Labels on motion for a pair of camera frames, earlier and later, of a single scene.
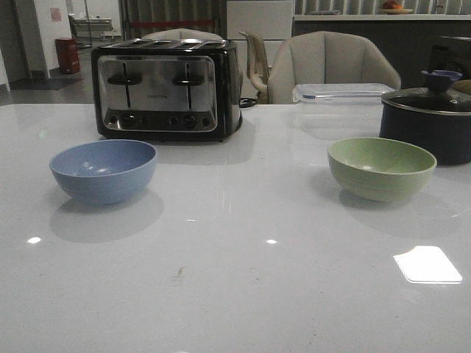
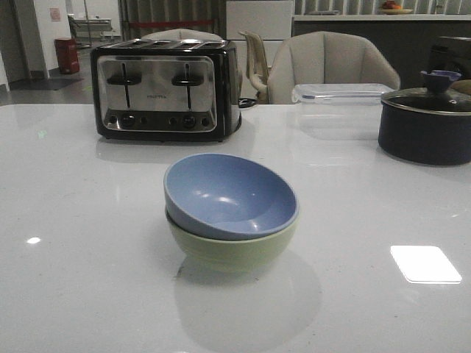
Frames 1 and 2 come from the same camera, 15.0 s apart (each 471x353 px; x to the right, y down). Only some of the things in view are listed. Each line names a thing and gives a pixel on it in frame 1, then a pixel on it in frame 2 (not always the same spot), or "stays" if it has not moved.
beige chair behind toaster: x=182 y=34 stays
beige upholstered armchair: x=327 y=57 stays
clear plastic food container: x=341 y=111 stays
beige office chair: x=258 y=71 stays
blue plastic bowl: x=104 y=172 -> x=229 y=196
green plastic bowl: x=380 y=169 -> x=210 y=254
